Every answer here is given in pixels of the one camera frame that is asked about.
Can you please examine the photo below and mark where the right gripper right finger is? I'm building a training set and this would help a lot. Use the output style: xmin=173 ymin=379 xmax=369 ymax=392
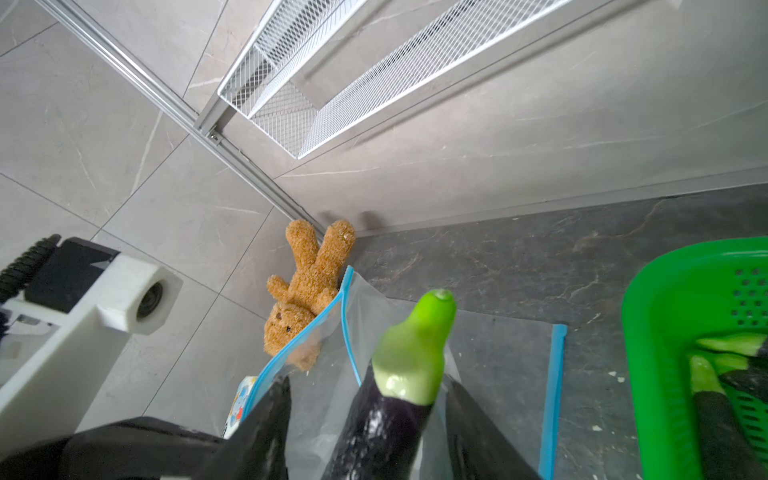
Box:
xmin=445 ymin=377 xmax=540 ymax=479

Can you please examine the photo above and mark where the colourful tissue pack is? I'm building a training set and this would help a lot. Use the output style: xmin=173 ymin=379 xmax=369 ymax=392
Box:
xmin=223 ymin=376 xmax=258 ymax=439

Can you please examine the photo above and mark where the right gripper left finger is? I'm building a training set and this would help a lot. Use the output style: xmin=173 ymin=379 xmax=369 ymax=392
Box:
xmin=192 ymin=377 xmax=292 ymax=479

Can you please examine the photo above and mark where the brown teddy bear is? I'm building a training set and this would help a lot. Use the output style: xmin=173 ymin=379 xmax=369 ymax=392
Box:
xmin=264 ymin=219 xmax=356 ymax=357

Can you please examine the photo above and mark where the green plastic basket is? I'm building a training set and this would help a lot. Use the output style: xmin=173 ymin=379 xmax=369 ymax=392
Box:
xmin=622 ymin=237 xmax=767 ymax=479

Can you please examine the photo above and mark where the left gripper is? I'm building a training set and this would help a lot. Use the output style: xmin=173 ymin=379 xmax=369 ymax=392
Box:
xmin=1 ymin=416 xmax=225 ymax=479

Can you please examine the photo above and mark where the white wire wall basket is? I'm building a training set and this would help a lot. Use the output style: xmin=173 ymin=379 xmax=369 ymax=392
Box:
xmin=218 ymin=1 xmax=561 ymax=159

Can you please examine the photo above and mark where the clear zip-top bag blue zipper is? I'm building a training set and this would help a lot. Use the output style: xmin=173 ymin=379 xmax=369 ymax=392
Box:
xmin=239 ymin=265 xmax=463 ymax=480

